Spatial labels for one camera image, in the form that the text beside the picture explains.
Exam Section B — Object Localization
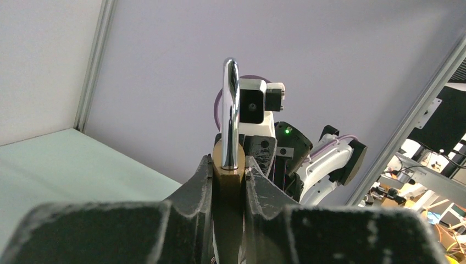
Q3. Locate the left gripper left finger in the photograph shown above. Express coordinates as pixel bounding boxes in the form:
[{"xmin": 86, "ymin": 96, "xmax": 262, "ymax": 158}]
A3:
[{"xmin": 1, "ymin": 155, "xmax": 213, "ymax": 263}]

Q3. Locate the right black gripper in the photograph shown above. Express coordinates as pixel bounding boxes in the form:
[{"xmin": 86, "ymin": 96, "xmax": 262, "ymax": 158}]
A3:
[{"xmin": 214, "ymin": 133, "xmax": 278, "ymax": 179}]

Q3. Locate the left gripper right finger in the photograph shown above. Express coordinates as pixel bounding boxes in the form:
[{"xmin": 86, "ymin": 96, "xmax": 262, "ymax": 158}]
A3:
[{"xmin": 245, "ymin": 156, "xmax": 447, "ymax": 263}]

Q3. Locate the large brass padlock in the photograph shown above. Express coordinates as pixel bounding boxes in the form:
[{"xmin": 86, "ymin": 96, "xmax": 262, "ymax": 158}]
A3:
[{"xmin": 212, "ymin": 58, "xmax": 245, "ymax": 263}]

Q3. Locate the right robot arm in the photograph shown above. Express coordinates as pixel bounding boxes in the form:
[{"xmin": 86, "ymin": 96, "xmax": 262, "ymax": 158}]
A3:
[{"xmin": 215, "ymin": 121, "xmax": 367, "ymax": 207}]

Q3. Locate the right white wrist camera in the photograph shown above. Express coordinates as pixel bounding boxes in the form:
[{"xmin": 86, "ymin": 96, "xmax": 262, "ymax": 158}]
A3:
[{"xmin": 239, "ymin": 78, "xmax": 286, "ymax": 137}]

